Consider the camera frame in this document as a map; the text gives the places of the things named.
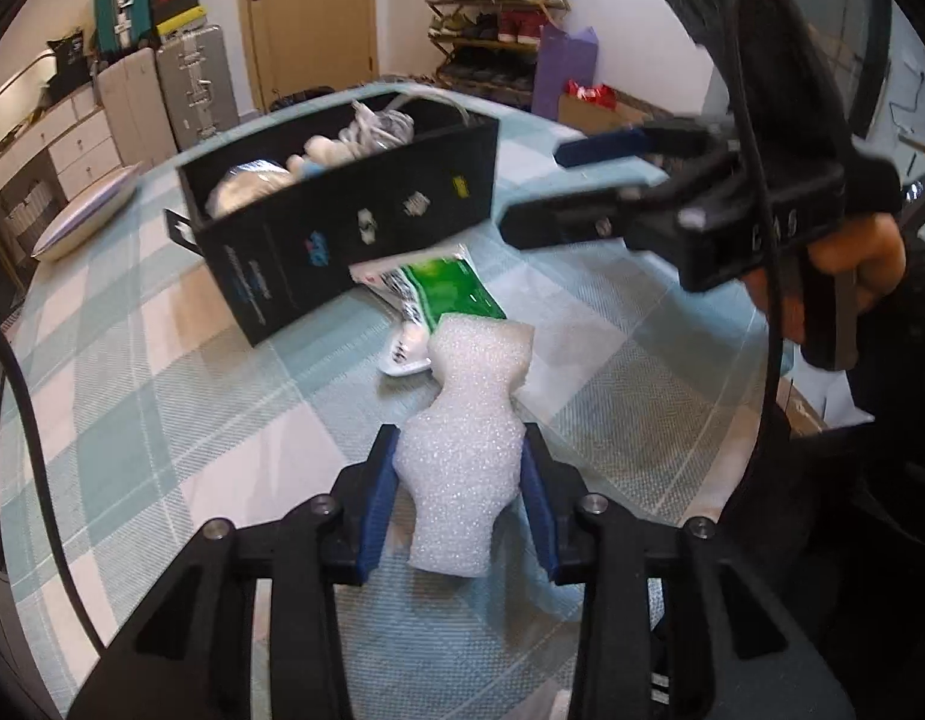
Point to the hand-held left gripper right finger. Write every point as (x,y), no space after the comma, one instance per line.
(541,510)

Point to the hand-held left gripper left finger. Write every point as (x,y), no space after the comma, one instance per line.
(376,495)

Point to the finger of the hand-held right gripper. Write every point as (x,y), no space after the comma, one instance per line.
(605,146)
(567,221)

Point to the white foam piece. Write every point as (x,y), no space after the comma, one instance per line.
(462,457)

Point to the white striped sock bag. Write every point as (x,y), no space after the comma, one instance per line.
(380,127)

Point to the black cardboard box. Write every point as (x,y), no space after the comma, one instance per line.
(320,240)

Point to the white soft item blue tip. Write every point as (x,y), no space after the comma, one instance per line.
(324,150)

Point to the person's right forearm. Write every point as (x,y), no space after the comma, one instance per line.
(912,330)

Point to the person's right hand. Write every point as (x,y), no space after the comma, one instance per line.
(860,251)

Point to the open cardboard box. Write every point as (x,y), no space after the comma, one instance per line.
(605,116)

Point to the red packets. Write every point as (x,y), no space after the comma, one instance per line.
(591,91)

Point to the purple bag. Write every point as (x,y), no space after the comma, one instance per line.
(564,75)

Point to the green packet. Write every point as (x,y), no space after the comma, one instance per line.
(455,292)

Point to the dark glass panel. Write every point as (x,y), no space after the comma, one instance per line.
(867,52)

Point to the dark shoes pile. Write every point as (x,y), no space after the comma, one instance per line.
(297,97)

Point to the wooden door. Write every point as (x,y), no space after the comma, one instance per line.
(312,22)

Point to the silver suitcase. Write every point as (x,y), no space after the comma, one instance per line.
(196,82)

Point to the oval white cushion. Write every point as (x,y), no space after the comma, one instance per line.
(84,217)

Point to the black yellow shoe box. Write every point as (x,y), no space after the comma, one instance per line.
(181,19)

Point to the beige suitcase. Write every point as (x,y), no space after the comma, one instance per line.
(136,105)

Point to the wicker basket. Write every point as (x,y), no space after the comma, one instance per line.
(27,214)

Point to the white dresser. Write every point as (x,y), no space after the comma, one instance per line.
(72,142)

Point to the black bag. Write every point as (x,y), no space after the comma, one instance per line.
(69,67)

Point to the oval mirror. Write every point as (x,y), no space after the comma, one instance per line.
(12,97)

